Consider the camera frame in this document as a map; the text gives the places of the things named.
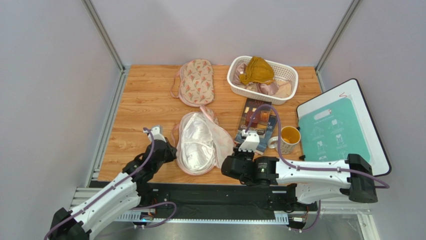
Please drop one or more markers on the pink satin bra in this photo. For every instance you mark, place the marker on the pink satin bra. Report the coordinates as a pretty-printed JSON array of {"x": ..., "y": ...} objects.
[{"x": 278, "y": 88}]

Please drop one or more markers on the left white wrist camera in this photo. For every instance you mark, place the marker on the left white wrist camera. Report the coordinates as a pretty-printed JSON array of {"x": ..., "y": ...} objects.
[{"x": 155, "y": 133}]

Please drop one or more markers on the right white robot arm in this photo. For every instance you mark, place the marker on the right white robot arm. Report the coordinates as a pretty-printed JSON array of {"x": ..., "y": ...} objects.
[{"x": 307, "y": 182}]

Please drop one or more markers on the white mug yellow inside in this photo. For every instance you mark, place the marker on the white mug yellow inside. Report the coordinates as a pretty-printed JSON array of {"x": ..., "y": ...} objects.
[{"x": 286, "y": 141}]

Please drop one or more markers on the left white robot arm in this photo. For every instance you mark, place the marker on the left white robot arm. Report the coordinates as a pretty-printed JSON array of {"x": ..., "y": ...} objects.
[{"x": 130, "y": 189}]

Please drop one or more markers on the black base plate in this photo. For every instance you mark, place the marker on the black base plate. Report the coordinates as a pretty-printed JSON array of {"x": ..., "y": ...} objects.
[{"x": 224, "y": 202}]

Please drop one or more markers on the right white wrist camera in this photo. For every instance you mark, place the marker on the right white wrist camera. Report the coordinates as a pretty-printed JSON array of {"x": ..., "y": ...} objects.
[{"x": 251, "y": 141}]

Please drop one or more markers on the floral mesh laundry bag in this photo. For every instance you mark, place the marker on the floral mesh laundry bag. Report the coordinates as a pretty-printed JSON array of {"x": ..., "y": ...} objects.
[{"x": 223, "y": 143}]

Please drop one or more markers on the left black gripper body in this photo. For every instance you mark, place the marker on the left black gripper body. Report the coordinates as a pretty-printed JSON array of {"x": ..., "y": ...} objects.
[{"x": 169, "y": 156}]

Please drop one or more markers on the white tray black rim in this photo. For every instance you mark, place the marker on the white tray black rim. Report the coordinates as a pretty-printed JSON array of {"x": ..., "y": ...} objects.
[{"x": 351, "y": 90}]

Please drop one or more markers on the aluminium frame rail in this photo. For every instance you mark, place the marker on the aluminium frame rail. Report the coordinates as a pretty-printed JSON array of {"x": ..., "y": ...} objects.
[{"x": 335, "y": 206}]

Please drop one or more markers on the mustard yellow bra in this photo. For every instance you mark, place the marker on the mustard yellow bra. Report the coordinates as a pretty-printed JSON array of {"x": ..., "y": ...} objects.
[{"x": 257, "y": 71}]

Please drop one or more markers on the blue book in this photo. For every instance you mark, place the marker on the blue book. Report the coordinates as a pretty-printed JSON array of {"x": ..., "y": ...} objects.
[{"x": 263, "y": 140}]

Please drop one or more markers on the teal folding board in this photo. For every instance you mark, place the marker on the teal folding board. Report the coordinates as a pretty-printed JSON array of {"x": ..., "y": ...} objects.
[{"x": 332, "y": 132}]

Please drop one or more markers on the white satin bra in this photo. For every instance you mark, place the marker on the white satin bra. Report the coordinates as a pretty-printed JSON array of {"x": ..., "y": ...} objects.
[{"x": 197, "y": 147}]

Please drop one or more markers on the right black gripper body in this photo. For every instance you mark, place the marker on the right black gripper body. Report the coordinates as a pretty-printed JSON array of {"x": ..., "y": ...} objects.
[{"x": 244, "y": 155}]

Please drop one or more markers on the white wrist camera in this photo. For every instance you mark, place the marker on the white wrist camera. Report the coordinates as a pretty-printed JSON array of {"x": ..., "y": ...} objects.
[
  {"x": 251, "y": 141},
  {"x": 155, "y": 133}
]

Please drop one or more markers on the dark brown book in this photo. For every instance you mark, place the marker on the dark brown book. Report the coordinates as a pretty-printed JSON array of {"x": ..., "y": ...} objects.
[{"x": 260, "y": 118}]

